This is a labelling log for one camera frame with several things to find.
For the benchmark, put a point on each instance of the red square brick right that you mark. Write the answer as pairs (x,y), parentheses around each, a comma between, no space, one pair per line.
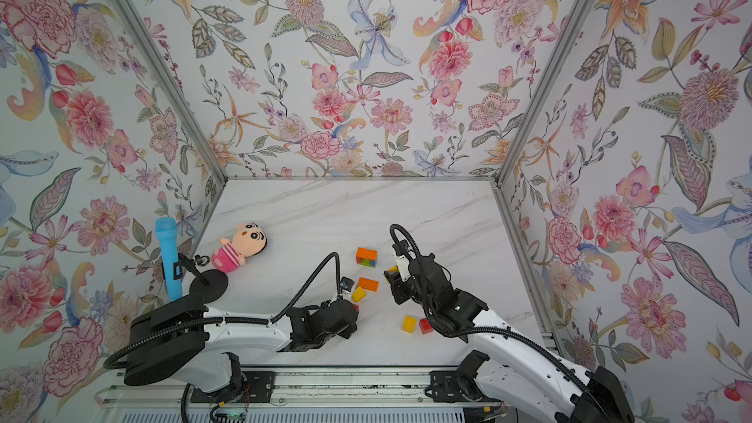
(425,326)

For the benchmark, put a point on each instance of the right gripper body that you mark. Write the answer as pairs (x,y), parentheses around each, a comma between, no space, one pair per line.
(404,291)

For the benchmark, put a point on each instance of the blue toy microphone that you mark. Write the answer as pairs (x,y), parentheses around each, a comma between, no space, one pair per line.
(166,231)

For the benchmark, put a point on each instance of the plush doll pink dress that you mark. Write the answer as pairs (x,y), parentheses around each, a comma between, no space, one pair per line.
(248,241)

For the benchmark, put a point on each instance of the yellow square brick right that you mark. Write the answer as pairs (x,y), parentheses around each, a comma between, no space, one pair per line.
(409,324)

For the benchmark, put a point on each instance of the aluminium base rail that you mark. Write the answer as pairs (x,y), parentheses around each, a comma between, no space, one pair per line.
(401,387)

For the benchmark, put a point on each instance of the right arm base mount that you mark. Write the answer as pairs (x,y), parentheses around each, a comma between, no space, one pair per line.
(459,385)

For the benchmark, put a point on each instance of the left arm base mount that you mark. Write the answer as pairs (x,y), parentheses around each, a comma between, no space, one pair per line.
(242,387)

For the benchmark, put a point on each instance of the yellow brick near green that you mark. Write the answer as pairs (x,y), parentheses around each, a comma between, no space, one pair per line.
(358,295)

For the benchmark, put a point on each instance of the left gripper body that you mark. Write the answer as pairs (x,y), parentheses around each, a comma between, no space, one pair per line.
(350,331)

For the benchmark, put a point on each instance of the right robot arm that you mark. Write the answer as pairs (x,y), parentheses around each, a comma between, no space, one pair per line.
(507,365)

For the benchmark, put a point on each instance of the orange brick near green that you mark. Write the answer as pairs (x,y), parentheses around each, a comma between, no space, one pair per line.
(368,284)

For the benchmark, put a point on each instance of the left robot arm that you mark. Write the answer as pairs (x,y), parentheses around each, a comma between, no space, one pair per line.
(190,342)

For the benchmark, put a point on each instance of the orange tall long brick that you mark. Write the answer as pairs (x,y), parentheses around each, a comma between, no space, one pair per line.
(367,254)

